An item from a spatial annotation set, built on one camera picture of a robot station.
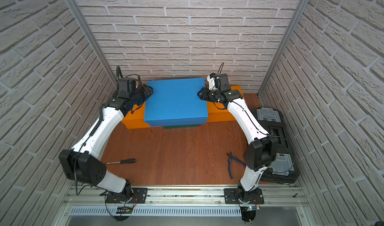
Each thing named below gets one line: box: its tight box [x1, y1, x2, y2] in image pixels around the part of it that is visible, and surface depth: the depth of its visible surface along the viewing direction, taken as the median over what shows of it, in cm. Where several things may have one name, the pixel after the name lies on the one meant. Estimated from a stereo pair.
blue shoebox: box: [144, 77, 208, 127], surface depth 78 cm
